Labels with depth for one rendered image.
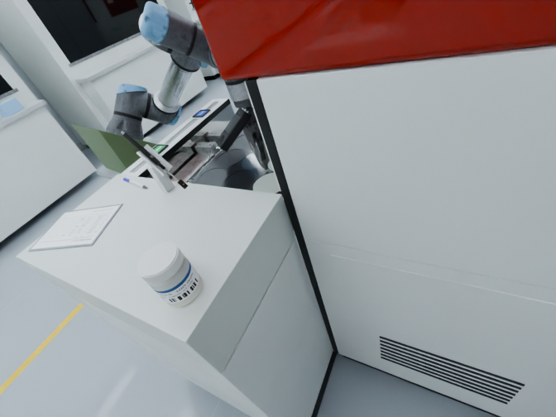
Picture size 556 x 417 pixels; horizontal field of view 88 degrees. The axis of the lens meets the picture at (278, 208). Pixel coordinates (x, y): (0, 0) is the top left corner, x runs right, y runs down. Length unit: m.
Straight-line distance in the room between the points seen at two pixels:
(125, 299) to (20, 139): 3.11
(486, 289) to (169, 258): 0.60
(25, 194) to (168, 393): 2.58
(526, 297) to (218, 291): 0.57
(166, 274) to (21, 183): 3.23
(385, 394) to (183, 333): 1.03
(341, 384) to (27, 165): 3.28
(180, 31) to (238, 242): 0.49
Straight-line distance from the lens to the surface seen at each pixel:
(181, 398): 1.64
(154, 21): 0.79
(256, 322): 0.67
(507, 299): 0.73
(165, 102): 1.43
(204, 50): 0.81
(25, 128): 3.67
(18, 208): 3.68
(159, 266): 0.49
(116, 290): 0.66
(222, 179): 0.90
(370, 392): 1.41
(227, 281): 0.54
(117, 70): 4.16
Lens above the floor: 1.36
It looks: 40 degrees down
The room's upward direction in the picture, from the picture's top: 20 degrees counter-clockwise
